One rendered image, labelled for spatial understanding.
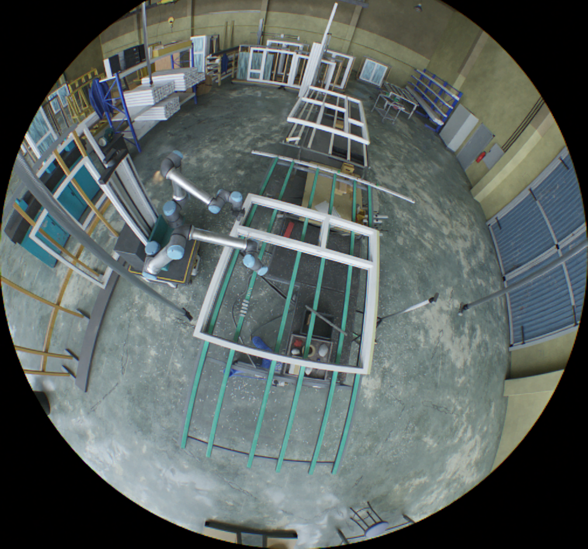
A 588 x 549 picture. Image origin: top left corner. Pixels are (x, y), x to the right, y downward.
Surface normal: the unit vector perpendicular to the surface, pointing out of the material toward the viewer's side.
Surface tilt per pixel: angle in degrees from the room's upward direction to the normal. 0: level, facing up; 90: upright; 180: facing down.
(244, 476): 0
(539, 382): 90
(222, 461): 0
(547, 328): 90
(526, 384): 90
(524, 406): 90
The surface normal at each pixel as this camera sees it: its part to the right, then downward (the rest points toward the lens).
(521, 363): -0.96, -0.26
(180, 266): 0.17, -0.44
